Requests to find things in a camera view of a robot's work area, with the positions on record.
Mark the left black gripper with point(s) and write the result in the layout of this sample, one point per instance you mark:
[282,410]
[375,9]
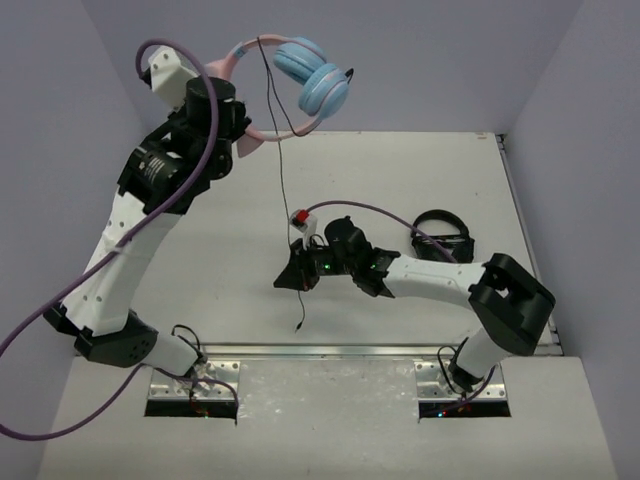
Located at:
[238,122]

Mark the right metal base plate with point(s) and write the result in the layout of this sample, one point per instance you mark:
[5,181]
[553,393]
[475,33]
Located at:
[432,387]

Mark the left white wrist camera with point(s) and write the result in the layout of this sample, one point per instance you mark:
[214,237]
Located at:
[167,77]

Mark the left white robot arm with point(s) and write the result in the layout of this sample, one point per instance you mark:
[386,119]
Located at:
[160,180]

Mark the metal table rail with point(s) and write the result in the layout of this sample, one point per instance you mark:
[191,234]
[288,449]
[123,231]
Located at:
[256,350]

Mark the metal base plate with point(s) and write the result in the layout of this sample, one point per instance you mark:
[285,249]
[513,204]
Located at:
[432,387]
[218,377]

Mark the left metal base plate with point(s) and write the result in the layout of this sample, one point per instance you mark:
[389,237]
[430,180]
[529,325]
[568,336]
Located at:
[218,377]

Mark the black headphones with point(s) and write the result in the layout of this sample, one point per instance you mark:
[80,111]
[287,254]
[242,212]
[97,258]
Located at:
[460,245]

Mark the pink blue cat-ear headphones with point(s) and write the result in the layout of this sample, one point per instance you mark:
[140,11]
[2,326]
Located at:
[324,85]

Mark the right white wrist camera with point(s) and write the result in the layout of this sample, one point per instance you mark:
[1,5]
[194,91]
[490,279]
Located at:
[304,222]

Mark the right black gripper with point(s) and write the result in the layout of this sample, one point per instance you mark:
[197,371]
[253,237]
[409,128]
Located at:
[299,273]

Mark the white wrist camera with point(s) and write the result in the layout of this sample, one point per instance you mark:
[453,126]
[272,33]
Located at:
[304,222]
[167,77]

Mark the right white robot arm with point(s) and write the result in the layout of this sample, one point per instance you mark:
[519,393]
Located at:
[512,306]

